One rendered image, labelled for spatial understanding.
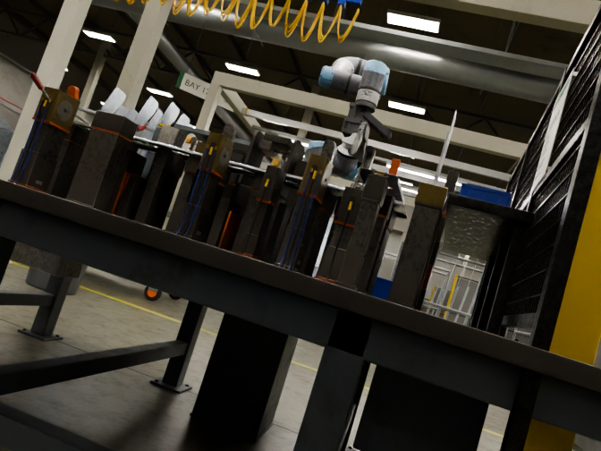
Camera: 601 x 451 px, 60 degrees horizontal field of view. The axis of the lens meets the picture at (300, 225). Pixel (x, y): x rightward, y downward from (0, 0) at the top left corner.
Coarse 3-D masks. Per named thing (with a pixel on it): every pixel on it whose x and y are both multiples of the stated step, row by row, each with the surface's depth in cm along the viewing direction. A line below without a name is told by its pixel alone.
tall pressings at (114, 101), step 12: (120, 96) 642; (108, 108) 628; (120, 108) 624; (132, 108) 622; (144, 108) 618; (156, 108) 646; (168, 108) 610; (132, 120) 632; (144, 120) 629; (156, 120) 624; (168, 120) 621; (180, 120) 616; (144, 132) 608; (144, 156) 598
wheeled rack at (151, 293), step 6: (78, 108) 572; (84, 108) 571; (84, 120) 638; (138, 126) 564; (168, 210) 550; (168, 216) 645; (150, 288) 545; (144, 294) 547; (150, 294) 545; (156, 294) 545; (150, 300) 545; (156, 300) 547
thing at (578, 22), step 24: (408, 0) 451; (432, 0) 440; (456, 0) 430; (480, 0) 427; (504, 0) 423; (528, 0) 420; (552, 0) 416; (576, 0) 413; (552, 24) 422; (576, 24) 413
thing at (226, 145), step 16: (208, 144) 161; (224, 144) 163; (208, 160) 161; (224, 160) 166; (208, 176) 161; (192, 192) 160; (208, 192) 163; (192, 208) 160; (208, 208) 166; (192, 224) 159
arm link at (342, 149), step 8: (360, 64) 216; (360, 72) 216; (384, 80) 216; (384, 88) 218; (344, 144) 235; (336, 152) 239; (344, 152) 235; (336, 160) 238; (344, 160) 236; (352, 160) 236; (336, 168) 239; (344, 168) 238; (352, 168) 238; (344, 176) 241; (352, 176) 240
